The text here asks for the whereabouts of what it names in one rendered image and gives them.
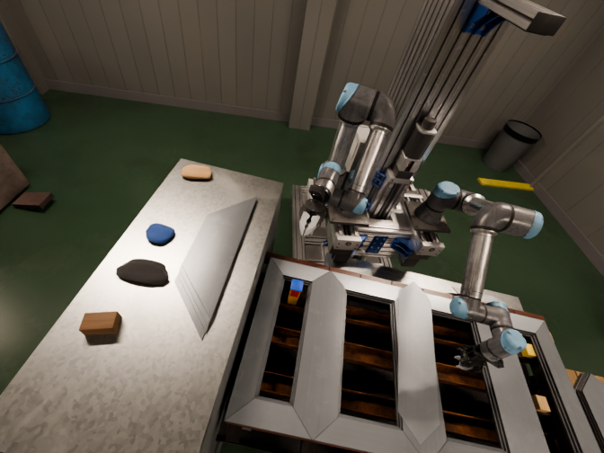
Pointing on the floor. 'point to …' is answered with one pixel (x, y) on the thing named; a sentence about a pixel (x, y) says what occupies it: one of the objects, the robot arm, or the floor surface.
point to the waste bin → (510, 145)
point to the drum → (18, 93)
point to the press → (10, 188)
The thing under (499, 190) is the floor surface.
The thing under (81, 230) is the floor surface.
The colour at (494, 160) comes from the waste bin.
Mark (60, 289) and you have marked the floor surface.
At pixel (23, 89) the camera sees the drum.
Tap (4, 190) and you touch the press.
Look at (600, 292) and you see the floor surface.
